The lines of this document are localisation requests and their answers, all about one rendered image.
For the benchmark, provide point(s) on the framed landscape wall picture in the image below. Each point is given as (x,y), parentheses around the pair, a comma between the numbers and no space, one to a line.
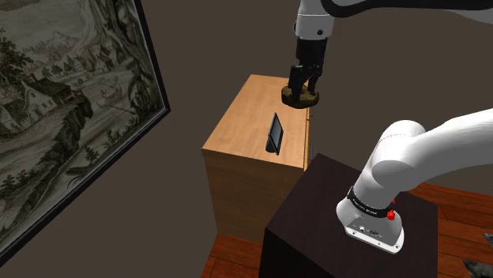
(65,96)

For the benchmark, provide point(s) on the brown round bread loaf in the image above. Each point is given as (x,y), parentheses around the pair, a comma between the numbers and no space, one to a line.
(304,99)

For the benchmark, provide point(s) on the wooden chest of drawers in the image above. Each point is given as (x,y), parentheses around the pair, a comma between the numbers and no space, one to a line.
(250,115)

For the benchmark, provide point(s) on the dark robot stand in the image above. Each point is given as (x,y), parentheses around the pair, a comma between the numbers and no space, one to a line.
(331,238)

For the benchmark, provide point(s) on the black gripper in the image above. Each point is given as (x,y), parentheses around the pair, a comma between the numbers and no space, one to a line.
(310,52)

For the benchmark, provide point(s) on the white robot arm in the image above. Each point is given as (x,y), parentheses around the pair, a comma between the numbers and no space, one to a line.
(423,150)

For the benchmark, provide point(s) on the black tablet on stand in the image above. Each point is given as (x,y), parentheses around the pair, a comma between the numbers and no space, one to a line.
(275,134)

